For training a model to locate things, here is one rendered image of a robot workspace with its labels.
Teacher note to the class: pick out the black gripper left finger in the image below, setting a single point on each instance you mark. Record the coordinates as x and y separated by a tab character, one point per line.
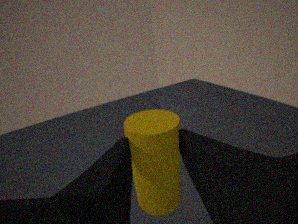
101	195

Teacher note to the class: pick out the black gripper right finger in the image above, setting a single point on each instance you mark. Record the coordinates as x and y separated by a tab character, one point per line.
240	187

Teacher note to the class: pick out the yellow cylinder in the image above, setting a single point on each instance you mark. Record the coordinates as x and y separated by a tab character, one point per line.
154	144

